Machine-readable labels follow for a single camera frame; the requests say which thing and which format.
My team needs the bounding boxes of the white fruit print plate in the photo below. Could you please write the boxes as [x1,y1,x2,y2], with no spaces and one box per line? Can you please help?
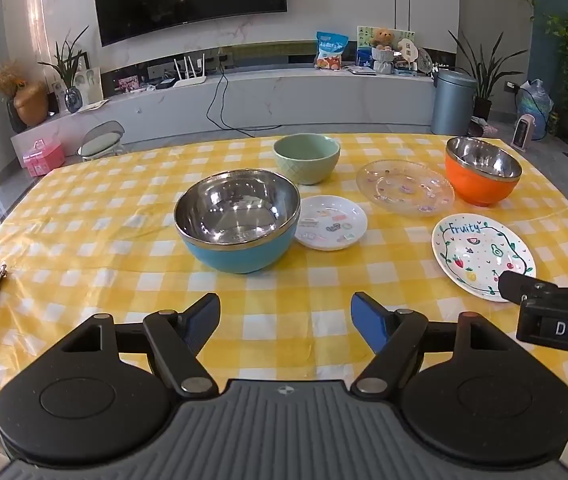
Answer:
[430,213,537,304]

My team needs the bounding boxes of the black cable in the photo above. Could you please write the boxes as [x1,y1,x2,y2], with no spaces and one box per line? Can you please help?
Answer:
[207,57,285,137]

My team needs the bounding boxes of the white picture frame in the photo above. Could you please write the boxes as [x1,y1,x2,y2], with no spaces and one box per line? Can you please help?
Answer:
[74,66,104,106]

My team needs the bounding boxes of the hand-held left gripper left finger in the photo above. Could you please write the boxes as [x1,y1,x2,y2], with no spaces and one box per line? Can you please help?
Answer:
[59,292,222,399]

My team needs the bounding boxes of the grey pedal trash can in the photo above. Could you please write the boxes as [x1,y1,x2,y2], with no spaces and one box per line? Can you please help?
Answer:
[430,68,478,136]

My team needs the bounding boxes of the pink patterned bag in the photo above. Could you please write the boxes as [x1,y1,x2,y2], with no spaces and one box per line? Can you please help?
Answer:
[468,117,500,137]

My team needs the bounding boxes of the white router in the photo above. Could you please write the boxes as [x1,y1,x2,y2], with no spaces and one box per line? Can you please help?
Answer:
[172,53,210,89]

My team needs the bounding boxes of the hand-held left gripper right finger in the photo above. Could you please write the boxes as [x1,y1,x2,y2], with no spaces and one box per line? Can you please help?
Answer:
[351,290,510,397]

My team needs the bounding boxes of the long leaf plant black pot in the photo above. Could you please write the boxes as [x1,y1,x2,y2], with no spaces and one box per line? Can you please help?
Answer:
[447,29,530,122]

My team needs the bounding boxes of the cream decorative sign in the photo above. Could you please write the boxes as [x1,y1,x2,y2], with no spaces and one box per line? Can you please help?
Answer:
[396,35,420,74]

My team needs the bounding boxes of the small white sticker plate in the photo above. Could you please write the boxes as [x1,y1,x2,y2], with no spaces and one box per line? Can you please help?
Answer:
[294,194,369,252]

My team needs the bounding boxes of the blue steel bowl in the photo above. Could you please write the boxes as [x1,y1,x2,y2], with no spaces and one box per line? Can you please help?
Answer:
[173,168,303,275]

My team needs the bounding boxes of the green picture card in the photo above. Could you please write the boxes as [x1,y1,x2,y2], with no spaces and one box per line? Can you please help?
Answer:
[356,24,416,69]

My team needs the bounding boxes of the white television console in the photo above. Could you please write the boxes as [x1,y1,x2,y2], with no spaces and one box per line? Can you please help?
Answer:
[10,66,437,157]

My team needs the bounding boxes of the yellow checked tablecloth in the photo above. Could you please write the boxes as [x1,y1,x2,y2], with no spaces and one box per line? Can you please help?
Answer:
[0,132,568,428]

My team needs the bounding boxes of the clear glass plate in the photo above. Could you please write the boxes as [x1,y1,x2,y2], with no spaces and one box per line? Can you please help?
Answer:
[355,159,456,218]

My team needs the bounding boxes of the orange steel bowl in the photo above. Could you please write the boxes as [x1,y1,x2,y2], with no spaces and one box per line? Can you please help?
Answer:
[444,136,523,207]

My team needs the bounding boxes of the blue snack bag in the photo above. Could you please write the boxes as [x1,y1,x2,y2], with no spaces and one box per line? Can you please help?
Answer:
[315,31,350,71]

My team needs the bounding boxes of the pink storage box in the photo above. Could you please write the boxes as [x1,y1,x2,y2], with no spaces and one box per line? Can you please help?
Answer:
[22,138,67,177]

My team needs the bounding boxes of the brown vase dried flowers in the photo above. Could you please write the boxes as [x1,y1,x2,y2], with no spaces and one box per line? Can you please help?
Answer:
[0,60,50,129]

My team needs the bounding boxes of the green ceramic bowl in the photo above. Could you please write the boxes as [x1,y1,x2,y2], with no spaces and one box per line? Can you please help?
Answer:
[272,133,341,186]

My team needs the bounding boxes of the white wrapped pot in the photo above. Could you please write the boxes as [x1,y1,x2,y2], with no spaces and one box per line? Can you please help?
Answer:
[371,47,396,76]

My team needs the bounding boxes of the clear plastic bag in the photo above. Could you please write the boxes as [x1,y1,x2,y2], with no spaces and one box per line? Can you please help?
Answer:
[516,78,555,140]

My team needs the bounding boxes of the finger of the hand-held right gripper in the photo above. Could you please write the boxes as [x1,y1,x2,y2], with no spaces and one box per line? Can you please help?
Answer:
[498,270,560,306]

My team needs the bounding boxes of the blue glass vase plant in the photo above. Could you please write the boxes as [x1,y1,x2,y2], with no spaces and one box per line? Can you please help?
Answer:
[38,25,91,114]

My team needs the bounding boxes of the brown teddy bear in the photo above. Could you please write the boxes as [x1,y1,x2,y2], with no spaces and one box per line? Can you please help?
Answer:
[369,27,397,52]

